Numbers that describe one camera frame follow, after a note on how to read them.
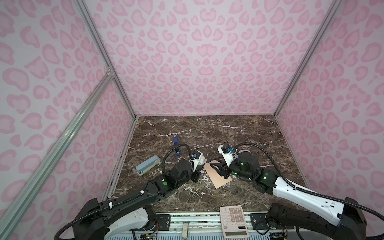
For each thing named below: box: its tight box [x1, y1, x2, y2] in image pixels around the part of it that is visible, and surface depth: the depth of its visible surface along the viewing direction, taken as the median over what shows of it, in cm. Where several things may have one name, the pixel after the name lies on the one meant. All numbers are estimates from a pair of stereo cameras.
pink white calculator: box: [219, 206, 250, 239], surface depth 73 cm
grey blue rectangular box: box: [135, 155, 161, 176], surface depth 90 cm
